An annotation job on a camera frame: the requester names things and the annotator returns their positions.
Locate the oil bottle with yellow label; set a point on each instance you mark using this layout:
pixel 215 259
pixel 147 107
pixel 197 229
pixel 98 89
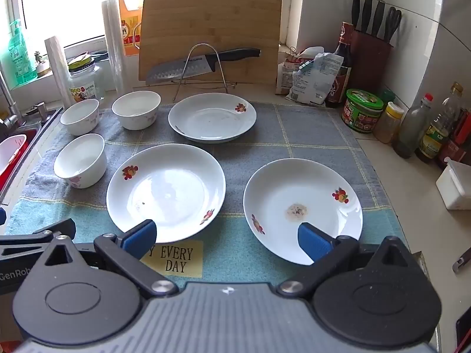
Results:
pixel 436 139

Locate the black kitchen scissors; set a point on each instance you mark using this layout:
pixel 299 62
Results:
pixel 392 29

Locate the white fruit print plate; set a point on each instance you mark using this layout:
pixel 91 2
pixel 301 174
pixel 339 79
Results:
pixel 165 191
pixel 294 191
pixel 206 117

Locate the metal faucet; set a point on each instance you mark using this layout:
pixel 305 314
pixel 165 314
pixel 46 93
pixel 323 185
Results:
pixel 7 121

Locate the white printed bag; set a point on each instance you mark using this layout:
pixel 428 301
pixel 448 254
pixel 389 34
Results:
pixel 312 81

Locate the yellow lid small jar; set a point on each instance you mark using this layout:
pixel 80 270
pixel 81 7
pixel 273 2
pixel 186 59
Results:
pixel 388 127

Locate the window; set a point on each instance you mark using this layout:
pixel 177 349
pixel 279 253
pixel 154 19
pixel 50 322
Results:
pixel 73 7

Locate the bamboo cutting board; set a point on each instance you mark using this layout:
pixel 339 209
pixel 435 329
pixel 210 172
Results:
pixel 209 22

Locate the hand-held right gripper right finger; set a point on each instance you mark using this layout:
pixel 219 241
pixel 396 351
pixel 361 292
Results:
pixel 312 243

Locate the small plastic wrap roll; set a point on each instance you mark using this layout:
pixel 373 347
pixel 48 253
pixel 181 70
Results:
pixel 57 70

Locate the large plastic wrap roll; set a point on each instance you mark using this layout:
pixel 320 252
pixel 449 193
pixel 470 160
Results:
pixel 113 44

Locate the glass jar with yellow lid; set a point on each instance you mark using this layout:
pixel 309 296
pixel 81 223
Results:
pixel 86 81

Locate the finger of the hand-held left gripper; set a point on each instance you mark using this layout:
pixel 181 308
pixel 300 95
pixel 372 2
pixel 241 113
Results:
pixel 55 230
pixel 2 216

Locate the clear bottle with red cap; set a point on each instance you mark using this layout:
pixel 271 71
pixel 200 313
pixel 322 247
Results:
pixel 412 132

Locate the red plastic basin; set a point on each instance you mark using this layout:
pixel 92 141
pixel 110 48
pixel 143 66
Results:
pixel 11 178

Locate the orange cooking wine jug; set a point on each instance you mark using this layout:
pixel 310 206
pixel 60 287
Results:
pixel 128 22

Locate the dark soy sauce bottle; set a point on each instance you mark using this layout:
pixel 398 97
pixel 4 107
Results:
pixel 342 77

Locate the white floral bowl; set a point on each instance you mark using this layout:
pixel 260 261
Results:
pixel 82 176
pixel 136 119
pixel 81 125

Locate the metal sink fitting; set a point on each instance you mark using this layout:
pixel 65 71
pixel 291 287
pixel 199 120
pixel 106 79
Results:
pixel 39 110

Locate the brown knife block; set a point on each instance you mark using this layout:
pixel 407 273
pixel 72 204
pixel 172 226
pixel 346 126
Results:
pixel 368 62

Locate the grey and teal checked towel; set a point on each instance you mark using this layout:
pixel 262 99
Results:
pixel 312 132

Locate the green dish soap bottle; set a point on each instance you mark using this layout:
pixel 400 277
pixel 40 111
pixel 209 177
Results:
pixel 20 55

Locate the small potted figurine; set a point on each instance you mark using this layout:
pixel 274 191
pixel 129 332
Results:
pixel 42 68

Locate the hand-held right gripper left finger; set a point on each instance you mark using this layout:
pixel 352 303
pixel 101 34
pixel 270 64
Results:
pixel 141 239

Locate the white plastic box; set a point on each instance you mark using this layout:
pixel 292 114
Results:
pixel 454 187

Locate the green lid sauce jar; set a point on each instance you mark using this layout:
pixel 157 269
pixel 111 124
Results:
pixel 362 116

